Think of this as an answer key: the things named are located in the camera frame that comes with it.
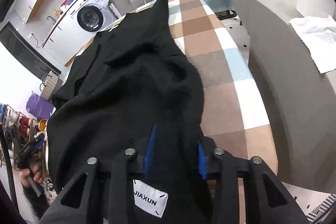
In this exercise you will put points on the person's left hand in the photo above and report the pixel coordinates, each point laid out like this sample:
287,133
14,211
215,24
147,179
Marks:
36,174

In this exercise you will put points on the white cloth on counter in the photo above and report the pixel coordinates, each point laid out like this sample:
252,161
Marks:
318,35

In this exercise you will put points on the white front-load washing machine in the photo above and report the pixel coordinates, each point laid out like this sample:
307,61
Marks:
87,15

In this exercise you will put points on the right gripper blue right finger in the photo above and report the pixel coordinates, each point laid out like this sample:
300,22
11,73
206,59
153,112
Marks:
202,162

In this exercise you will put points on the woven laundry basket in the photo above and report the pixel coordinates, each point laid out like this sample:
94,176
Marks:
50,83

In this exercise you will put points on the checkered tablecloth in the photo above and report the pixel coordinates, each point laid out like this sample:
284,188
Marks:
234,114

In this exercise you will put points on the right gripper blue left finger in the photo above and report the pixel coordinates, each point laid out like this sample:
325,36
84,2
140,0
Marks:
149,152

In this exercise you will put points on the black knitted garment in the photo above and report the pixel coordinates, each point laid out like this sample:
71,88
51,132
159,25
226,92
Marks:
127,80

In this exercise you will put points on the purple bag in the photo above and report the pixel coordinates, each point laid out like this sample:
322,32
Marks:
39,107

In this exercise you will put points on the shoe rack with shoes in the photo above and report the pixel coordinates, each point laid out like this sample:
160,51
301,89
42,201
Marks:
19,130

